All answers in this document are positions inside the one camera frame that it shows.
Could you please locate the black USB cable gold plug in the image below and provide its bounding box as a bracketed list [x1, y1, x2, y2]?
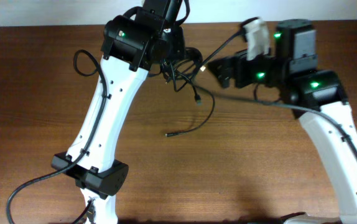
[165, 64, 216, 138]

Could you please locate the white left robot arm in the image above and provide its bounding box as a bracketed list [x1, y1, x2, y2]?
[51, 0, 189, 223]

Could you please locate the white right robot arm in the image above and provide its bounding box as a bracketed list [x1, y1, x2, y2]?
[207, 17, 357, 223]

